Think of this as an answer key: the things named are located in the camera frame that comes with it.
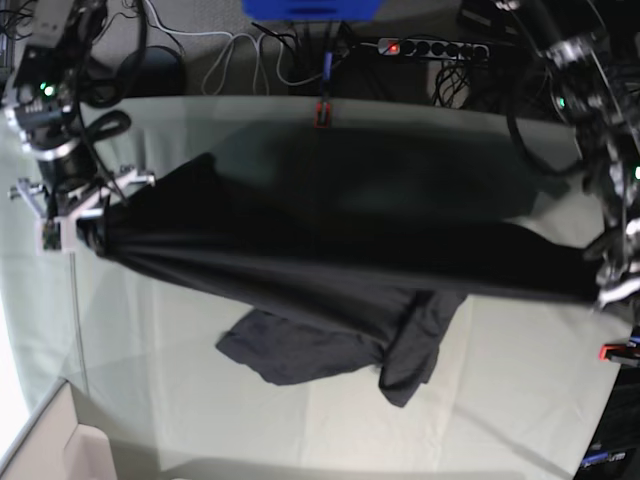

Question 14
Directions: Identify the light green table cloth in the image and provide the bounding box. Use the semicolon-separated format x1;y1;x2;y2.
1;96;630;479

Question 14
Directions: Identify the black power strip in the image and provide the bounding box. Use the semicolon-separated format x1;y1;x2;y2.
377;37;491;62

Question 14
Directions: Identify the red black clamp middle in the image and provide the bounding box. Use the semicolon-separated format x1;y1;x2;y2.
314;100;331;129

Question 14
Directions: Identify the black round base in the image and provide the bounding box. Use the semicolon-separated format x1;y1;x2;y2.
125;46;187;98

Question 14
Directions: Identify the red black clamp right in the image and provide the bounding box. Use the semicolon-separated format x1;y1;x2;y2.
599;343;639;368

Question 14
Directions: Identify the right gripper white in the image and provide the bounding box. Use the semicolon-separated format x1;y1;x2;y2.
8;167;156;253

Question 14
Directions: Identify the white cable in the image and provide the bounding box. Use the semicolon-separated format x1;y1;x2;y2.
142;0;301;96

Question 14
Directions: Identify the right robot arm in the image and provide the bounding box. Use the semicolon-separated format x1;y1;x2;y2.
1;1;155;254

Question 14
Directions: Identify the beige side table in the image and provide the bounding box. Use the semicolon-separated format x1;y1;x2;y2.
1;379;117;480

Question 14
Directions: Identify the blue plastic box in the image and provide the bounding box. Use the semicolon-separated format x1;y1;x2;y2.
242;0;382;21

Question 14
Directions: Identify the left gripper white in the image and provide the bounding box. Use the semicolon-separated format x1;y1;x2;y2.
584;234;639;308

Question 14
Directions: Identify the black t-shirt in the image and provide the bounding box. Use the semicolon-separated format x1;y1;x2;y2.
77;125;600;407

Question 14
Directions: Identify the red black clamp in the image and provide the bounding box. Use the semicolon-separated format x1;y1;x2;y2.
314;100;331;129
599;343;639;368

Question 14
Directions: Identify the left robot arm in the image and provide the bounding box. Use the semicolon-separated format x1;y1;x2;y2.
495;1;639;307

